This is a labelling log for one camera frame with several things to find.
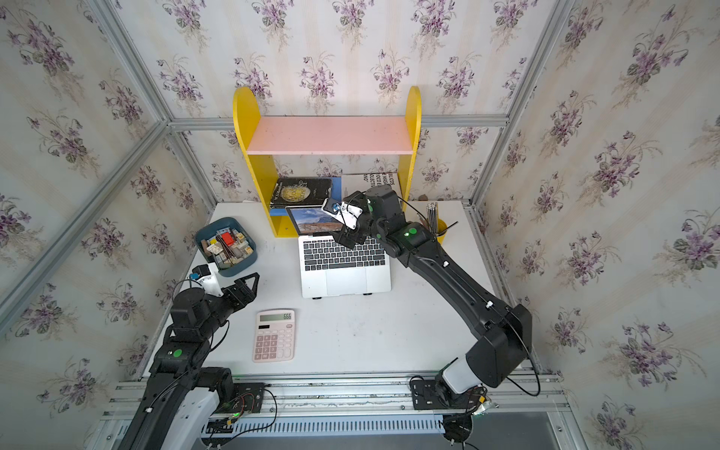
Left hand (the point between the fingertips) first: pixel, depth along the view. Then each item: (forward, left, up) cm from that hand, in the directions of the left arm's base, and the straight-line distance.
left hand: (254, 282), depth 75 cm
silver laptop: (+11, -19, -10) cm, 24 cm away
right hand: (+13, -25, +14) cm, 31 cm away
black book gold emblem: (+39, -7, -2) cm, 39 cm away
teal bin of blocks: (+24, +21, -16) cm, 36 cm away
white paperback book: (+46, -26, -3) cm, 53 cm away
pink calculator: (-9, -3, -16) cm, 19 cm away
